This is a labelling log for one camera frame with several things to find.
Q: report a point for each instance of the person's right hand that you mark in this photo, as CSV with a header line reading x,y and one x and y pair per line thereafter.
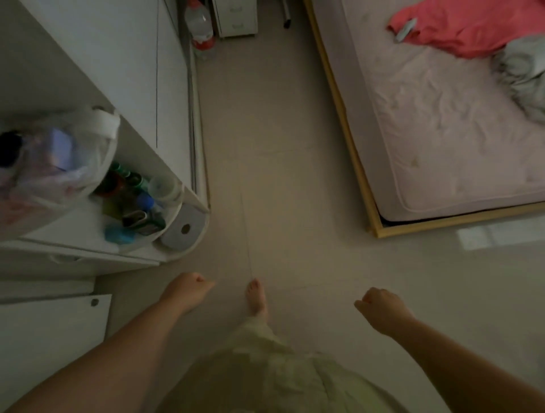
x,y
385,310

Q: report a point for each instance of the person's left hand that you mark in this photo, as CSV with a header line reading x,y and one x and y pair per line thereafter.
x,y
187,291

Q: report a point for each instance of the person's left fingers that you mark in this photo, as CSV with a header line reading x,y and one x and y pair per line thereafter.
x,y
205,284

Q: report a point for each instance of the person's right fingers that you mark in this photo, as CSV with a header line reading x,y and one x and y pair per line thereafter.
x,y
365,300

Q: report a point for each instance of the person's left forearm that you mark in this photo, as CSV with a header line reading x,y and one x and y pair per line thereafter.
x,y
98,361

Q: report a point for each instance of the person's right forearm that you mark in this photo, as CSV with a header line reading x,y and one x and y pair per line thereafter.
x,y
472,366

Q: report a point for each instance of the person's foot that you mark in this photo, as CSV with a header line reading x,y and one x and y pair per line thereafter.
x,y
256,298

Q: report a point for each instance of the toilet paper roll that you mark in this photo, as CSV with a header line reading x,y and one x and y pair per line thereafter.
x,y
184,227

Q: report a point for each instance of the dark boxed item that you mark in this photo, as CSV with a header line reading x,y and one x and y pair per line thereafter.
x,y
142,222

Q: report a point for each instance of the small turquoise container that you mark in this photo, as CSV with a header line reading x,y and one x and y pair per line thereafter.
x,y
119,235

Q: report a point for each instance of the blue capped bottle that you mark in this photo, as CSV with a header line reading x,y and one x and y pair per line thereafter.
x,y
147,203

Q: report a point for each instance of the clear plastic cup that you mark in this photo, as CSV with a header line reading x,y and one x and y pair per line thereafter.
x,y
165,189

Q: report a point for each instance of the pale green skirt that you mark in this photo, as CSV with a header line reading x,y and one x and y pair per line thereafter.
x,y
272,370

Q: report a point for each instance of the green bottle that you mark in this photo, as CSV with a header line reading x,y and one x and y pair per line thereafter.
x,y
127,173

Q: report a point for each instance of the red round container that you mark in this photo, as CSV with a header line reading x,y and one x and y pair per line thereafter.
x,y
108,185

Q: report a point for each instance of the white cabinet door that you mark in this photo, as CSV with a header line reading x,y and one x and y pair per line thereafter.
x,y
47,340

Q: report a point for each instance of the white wardrobe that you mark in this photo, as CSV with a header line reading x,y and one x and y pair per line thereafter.
x,y
98,127

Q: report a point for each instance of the pink mattress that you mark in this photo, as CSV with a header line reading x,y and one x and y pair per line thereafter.
x,y
438,119

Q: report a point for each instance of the white plastic bag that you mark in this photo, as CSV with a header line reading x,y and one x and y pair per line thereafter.
x,y
47,170

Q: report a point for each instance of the large clear water bottle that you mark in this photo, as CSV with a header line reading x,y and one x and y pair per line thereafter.
x,y
200,27

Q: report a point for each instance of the white drawer cabinet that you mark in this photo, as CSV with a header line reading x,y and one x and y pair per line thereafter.
x,y
235,17

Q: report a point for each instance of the small grey object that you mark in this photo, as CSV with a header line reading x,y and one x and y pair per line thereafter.
x,y
405,29

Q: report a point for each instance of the grey crumpled cloth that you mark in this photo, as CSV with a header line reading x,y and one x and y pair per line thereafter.
x,y
521,72

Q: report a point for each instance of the dark chair leg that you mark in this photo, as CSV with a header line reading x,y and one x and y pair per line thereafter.
x,y
286,12

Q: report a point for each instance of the coral red garment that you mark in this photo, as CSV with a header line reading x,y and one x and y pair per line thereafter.
x,y
460,23

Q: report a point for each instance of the wooden bed frame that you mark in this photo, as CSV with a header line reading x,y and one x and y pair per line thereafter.
x,y
362,170

